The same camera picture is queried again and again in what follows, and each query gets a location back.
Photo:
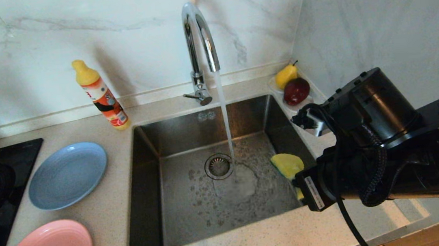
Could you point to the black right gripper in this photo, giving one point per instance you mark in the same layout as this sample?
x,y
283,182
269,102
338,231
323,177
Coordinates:
x,y
331,180

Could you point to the yellow green fish-shaped sponge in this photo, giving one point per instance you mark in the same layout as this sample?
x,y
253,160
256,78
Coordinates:
x,y
287,164

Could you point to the chrome curved faucet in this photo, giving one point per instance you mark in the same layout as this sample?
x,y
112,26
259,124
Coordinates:
x,y
193,52

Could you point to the orange yellow detergent bottle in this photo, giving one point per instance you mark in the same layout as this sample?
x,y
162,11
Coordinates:
x,y
103,97

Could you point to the stainless steel sink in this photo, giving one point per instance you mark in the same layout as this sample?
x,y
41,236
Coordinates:
x,y
196,215

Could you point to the round metal drain strainer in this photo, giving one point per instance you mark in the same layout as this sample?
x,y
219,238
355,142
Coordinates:
x,y
219,166

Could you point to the dark red apple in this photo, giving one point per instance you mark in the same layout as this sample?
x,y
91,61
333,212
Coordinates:
x,y
295,90

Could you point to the small white dish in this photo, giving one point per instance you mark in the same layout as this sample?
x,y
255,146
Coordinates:
x,y
277,88

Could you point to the yellow pear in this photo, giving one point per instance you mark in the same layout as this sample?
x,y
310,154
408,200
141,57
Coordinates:
x,y
284,76

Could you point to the blue plate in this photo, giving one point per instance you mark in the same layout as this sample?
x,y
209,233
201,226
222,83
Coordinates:
x,y
68,175

